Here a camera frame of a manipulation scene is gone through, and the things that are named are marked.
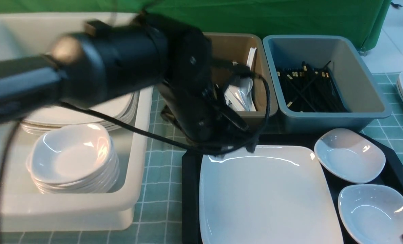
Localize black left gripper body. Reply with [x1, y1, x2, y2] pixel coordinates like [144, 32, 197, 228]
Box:
[157, 78, 260, 155]

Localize large white square plate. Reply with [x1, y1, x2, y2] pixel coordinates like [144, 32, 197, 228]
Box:
[199, 145, 344, 244]

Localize white small dish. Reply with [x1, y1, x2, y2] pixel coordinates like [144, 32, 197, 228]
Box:
[338, 184, 403, 244]
[314, 128, 386, 184]

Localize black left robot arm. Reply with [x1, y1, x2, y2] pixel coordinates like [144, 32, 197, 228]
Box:
[0, 12, 259, 155]

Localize pile of white ceramic spoons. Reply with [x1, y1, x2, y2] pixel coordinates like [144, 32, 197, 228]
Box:
[222, 47, 257, 112]

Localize stack of white square plates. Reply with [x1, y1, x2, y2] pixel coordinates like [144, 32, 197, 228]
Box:
[21, 92, 138, 135]

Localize brown plastic bin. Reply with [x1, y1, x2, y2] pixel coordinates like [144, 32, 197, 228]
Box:
[161, 33, 278, 133]

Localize pile of black chopsticks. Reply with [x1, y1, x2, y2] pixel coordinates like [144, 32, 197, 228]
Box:
[276, 60, 350, 113]

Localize green checkered tablecloth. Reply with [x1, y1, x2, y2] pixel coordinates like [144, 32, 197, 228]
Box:
[2, 73, 403, 244]

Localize stack of white small bowls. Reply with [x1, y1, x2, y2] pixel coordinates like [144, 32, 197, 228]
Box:
[26, 124, 120, 194]

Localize blue-grey plastic bin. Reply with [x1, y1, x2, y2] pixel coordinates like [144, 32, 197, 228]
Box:
[263, 35, 392, 134]

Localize green backdrop cloth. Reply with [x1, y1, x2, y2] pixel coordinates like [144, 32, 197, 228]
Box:
[0, 0, 389, 53]

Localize large white plastic tub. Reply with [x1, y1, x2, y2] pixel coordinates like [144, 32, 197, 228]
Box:
[0, 12, 147, 232]

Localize black serving tray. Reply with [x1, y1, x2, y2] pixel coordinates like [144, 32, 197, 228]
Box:
[181, 133, 403, 244]

